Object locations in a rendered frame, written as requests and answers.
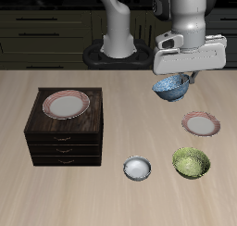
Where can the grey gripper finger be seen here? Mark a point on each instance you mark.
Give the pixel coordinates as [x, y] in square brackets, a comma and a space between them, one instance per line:
[182, 77]
[194, 76]

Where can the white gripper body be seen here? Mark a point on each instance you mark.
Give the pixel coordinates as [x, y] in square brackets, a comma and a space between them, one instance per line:
[188, 58]

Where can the blue bowl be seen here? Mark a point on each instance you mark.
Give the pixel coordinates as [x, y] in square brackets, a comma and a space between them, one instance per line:
[170, 88]

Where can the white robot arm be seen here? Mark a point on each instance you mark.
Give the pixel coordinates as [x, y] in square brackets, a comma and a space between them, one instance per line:
[185, 10]

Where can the green bowl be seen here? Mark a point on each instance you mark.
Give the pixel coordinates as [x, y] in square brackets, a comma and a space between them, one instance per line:
[191, 162]

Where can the red rimmed white plate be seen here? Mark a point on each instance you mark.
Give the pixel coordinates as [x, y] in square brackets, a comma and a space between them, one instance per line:
[66, 104]
[201, 123]

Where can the small white fluted dish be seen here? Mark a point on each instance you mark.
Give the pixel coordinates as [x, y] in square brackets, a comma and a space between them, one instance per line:
[137, 168]

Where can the dark wooden cabinet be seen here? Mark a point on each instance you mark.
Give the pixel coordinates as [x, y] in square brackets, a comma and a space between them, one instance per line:
[66, 134]

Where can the dark kitchen cupboards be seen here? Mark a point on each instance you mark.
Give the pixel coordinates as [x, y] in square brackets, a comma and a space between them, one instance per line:
[46, 38]

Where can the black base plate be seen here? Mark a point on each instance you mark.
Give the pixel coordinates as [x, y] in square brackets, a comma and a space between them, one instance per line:
[92, 58]

